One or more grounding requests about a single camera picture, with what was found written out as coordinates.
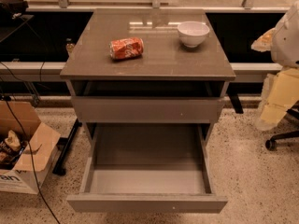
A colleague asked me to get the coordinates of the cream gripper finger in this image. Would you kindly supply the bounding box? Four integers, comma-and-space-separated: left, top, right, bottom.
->
255, 68, 299, 131

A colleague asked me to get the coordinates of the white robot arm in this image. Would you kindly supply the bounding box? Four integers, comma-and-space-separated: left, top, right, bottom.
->
251, 1, 299, 131

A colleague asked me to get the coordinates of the grey drawer cabinet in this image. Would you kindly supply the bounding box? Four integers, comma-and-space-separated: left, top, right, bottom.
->
59, 7, 236, 215

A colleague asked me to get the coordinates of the open grey middle drawer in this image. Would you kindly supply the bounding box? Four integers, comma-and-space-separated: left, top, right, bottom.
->
66, 122, 229, 215

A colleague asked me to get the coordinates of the closed grey top drawer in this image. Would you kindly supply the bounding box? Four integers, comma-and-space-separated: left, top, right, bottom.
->
71, 96, 223, 123

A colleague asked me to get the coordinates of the black office chair base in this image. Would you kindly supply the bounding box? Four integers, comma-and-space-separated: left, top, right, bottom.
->
265, 109, 299, 151

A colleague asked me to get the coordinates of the white ceramic bowl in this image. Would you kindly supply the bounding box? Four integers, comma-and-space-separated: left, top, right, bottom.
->
178, 21, 210, 48

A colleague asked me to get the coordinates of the small bottle behind cabinet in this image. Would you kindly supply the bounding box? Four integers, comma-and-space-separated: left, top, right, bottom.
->
65, 38, 75, 54

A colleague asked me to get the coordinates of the black table leg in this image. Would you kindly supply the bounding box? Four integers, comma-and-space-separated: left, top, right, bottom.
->
52, 119, 81, 175

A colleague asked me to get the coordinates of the brown cardboard box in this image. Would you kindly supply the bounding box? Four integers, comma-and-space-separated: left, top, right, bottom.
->
0, 101, 61, 194

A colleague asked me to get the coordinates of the snack bag in box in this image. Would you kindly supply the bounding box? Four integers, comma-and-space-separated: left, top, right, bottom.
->
0, 130, 26, 170

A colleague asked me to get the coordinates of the black bag on desk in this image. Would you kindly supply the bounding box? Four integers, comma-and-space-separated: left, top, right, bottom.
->
0, 0, 29, 24

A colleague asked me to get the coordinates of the black cable on floor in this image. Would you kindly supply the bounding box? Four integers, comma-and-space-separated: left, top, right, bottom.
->
0, 93, 62, 224

